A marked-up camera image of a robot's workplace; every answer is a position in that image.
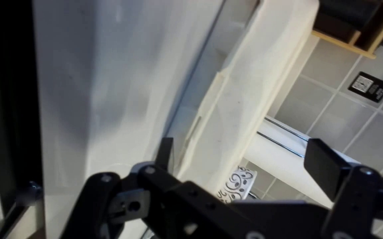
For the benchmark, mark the black QR code label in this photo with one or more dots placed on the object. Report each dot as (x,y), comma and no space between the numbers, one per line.
(369,86)

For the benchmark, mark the wooden organizer shelf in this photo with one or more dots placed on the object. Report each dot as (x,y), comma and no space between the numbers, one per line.
(359,30)

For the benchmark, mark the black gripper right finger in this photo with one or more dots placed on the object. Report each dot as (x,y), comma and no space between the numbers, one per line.
(359,199)

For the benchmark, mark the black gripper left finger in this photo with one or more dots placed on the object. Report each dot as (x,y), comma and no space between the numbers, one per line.
(155,203)

